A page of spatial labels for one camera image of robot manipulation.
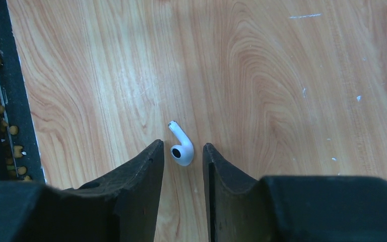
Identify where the white earbud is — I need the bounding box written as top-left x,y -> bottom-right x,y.
168,120 -> 195,166

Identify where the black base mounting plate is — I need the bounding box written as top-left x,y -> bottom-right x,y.
0,1 -> 46,184

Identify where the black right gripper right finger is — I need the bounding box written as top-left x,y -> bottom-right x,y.
203,143 -> 387,241

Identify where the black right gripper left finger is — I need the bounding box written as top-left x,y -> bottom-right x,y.
0,139 -> 164,241

